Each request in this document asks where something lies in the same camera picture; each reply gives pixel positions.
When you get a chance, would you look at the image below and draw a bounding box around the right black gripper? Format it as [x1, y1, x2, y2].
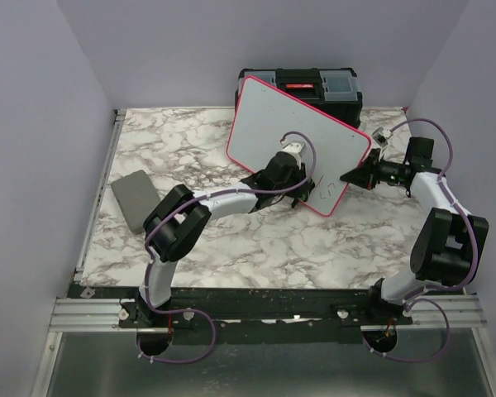
[340, 149, 402, 191]

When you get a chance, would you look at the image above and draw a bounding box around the pink framed whiteboard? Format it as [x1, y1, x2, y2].
[226, 76, 372, 217]

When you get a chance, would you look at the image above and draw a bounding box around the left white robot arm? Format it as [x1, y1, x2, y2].
[138, 142, 314, 327]

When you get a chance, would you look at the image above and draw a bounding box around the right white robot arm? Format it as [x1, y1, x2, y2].
[340, 137, 489, 324]

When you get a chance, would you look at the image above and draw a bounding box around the black plastic toolbox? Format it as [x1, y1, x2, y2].
[235, 68, 363, 128]

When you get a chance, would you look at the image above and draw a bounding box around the grey sponge block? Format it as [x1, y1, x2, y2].
[111, 170, 160, 234]

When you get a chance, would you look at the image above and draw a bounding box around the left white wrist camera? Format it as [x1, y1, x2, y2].
[281, 141, 307, 167]

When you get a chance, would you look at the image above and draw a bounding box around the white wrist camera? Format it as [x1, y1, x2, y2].
[371, 127, 393, 155]
[281, 141, 307, 167]

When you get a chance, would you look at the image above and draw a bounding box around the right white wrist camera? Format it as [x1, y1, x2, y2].
[371, 127, 393, 155]

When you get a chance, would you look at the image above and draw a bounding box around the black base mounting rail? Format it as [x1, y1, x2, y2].
[68, 285, 412, 346]

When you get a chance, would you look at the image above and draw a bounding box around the aluminium extrusion frame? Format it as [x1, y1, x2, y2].
[28, 108, 127, 397]

